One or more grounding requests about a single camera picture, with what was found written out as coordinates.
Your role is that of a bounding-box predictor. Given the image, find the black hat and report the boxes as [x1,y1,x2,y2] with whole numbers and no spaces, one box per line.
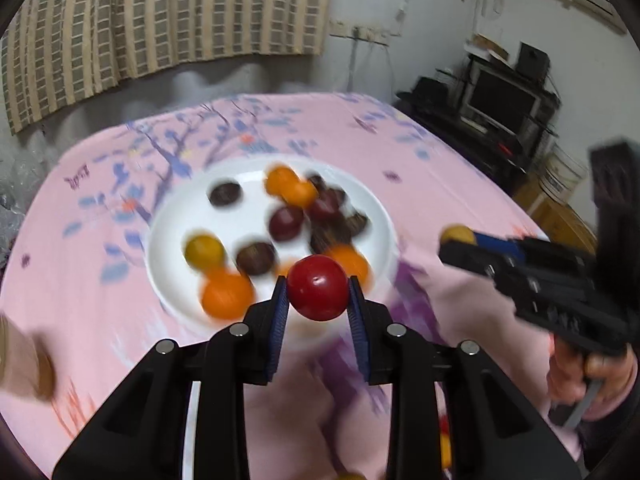
[395,76,451,107]

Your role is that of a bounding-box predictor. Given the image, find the plastic jar with cream lid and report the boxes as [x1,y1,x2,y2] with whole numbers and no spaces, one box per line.
[0,312,56,402]

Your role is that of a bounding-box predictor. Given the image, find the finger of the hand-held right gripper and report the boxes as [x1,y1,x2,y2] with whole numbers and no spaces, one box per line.
[439,241,526,284]
[472,232,586,267]

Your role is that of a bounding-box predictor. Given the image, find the white wall power strip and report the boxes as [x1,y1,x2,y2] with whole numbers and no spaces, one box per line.
[330,20,403,42]

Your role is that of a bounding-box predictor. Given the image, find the white plastic bucket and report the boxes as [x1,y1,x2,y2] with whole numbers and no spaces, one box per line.
[542,152,588,202]

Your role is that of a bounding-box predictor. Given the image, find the striped beige curtain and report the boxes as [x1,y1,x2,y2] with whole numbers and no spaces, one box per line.
[0,0,336,136]

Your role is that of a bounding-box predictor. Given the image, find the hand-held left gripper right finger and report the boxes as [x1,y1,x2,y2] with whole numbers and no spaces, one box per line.
[347,275,583,480]

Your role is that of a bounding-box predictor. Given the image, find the red plum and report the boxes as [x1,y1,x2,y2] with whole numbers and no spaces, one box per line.
[286,255,350,322]

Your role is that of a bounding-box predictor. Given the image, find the computer monitor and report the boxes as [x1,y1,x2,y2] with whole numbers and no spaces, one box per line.
[462,62,543,131]

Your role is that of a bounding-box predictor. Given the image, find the white oval plate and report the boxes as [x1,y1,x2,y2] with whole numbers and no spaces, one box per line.
[149,157,398,352]

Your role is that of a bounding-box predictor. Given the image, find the dark red cherry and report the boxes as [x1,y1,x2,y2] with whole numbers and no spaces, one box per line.
[311,190,348,222]

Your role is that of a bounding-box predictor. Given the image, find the black computer desk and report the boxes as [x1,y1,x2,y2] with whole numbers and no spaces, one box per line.
[395,55,561,197]

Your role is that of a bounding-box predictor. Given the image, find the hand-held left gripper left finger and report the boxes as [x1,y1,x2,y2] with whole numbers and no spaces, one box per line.
[52,275,291,480]

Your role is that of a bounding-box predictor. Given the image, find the flat cardboard box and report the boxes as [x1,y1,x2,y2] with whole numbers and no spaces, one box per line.
[472,34,511,59]

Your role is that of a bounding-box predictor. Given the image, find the clear plastic bags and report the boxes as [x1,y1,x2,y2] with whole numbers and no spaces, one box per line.
[0,150,41,241]

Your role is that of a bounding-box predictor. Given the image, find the person's right hand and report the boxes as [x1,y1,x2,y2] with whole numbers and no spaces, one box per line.
[547,334,638,420]

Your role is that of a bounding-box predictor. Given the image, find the large dark purple plum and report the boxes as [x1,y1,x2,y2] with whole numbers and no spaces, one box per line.
[208,181,244,207]

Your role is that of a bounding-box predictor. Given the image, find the pink deer print tablecloth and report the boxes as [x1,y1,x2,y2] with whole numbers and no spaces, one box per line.
[0,91,601,480]

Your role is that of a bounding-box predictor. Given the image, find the black speaker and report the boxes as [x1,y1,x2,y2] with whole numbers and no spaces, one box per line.
[516,42,551,79]

